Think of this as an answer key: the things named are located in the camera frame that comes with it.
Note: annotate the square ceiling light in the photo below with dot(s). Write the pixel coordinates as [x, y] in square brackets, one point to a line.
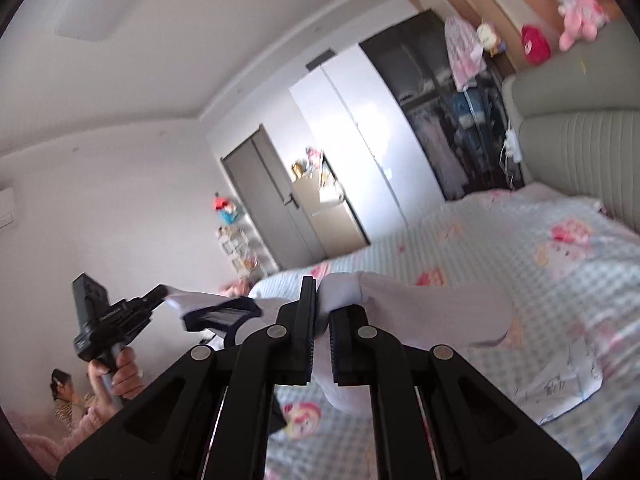
[95, 7]

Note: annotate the red and blue plush doll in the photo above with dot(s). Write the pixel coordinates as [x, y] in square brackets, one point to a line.
[226, 207]

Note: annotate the checked cartoon printed blanket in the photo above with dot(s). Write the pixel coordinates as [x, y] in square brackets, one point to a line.
[525, 260]

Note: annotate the red plush toy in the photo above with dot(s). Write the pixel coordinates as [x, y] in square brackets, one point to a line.
[535, 45]

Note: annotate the white printed cloth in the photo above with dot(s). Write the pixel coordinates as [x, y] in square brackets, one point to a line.
[560, 380]

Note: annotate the white garment with navy trim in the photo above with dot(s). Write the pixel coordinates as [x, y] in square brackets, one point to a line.
[425, 305]

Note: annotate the yellow plush toy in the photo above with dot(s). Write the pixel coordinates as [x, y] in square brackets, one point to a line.
[487, 37]

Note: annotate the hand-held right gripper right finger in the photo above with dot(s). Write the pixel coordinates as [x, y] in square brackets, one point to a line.
[336, 350]

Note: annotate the grey-green padded headboard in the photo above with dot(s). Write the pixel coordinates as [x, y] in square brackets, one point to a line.
[575, 140]

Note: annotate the beige cabinet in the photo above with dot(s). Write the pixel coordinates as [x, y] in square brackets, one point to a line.
[330, 215]

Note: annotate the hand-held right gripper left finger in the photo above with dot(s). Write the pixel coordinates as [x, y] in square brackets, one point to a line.
[306, 332]

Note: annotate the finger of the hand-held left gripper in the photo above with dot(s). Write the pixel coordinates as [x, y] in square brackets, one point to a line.
[156, 298]

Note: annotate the person's left hand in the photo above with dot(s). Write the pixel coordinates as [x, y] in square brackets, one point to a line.
[127, 375]

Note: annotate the pink plush toy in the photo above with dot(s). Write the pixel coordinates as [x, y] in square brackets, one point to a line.
[575, 7]

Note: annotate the grey door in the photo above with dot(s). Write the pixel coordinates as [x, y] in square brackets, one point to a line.
[270, 200]

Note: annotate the person's left forearm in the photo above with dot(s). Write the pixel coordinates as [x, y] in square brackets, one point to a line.
[92, 425]

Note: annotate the white wardrobe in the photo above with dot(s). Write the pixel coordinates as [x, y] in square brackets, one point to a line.
[360, 140]

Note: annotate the pink hanging dress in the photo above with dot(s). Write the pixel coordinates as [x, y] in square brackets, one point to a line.
[464, 50]

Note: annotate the dark glass wardrobe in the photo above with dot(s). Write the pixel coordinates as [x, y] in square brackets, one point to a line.
[430, 125]

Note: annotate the white toy shelf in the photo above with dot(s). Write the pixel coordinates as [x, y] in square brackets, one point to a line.
[245, 252]

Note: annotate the small plush toy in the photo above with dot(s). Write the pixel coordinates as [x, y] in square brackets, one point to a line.
[313, 156]

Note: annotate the gold ornament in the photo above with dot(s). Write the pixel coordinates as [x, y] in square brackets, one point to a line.
[299, 168]

